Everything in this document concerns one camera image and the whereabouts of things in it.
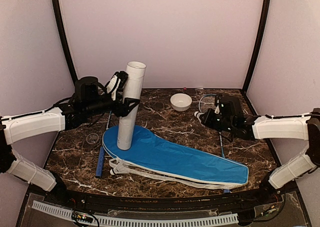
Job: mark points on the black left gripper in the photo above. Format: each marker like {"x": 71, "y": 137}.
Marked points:
{"x": 124, "y": 110}

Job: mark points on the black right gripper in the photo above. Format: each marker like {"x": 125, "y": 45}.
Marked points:
{"x": 206, "y": 120}

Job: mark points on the white shuttlecock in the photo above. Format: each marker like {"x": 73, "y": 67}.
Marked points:
{"x": 199, "y": 115}
{"x": 119, "y": 168}

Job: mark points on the white shuttlecock tube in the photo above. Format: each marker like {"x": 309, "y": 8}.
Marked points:
{"x": 132, "y": 91}

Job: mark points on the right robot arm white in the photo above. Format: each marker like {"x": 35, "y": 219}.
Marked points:
{"x": 227, "y": 115}

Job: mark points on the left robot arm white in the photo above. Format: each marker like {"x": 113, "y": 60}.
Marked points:
{"x": 90, "y": 98}

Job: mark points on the right blue badminton racket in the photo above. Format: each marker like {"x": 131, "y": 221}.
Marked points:
{"x": 208, "y": 101}

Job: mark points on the blue badminton racket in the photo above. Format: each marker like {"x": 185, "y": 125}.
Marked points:
{"x": 208, "y": 101}
{"x": 101, "y": 157}

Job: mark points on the left blue badminton racket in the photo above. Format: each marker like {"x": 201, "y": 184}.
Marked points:
{"x": 101, "y": 157}

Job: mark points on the white ceramic bowl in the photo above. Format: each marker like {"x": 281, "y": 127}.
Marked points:
{"x": 180, "y": 102}

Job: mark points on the blue racket bag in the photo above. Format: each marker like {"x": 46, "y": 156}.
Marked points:
{"x": 155, "y": 154}

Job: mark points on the small circuit board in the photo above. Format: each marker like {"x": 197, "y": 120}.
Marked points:
{"x": 82, "y": 218}

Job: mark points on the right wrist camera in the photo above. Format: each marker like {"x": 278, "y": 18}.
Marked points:
{"x": 220, "y": 104}

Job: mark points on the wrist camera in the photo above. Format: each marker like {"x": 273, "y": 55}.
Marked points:
{"x": 220, "y": 104}
{"x": 116, "y": 83}

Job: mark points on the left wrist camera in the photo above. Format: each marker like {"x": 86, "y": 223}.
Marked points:
{"x": 116, "y": 83}

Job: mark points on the white cable duct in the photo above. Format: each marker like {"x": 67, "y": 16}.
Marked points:
{"x": 119, "y": 218}

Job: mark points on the black vertical frame post left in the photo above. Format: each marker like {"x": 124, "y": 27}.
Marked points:
{"x": 63, "y": 40}

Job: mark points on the black vertical frame post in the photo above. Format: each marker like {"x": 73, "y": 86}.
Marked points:
{"x": 257, "y": 45}
{"x": 63, "y": 40}

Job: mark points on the black vertical frame post right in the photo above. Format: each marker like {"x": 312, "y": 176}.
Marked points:
{"x": 257, "y": 45}

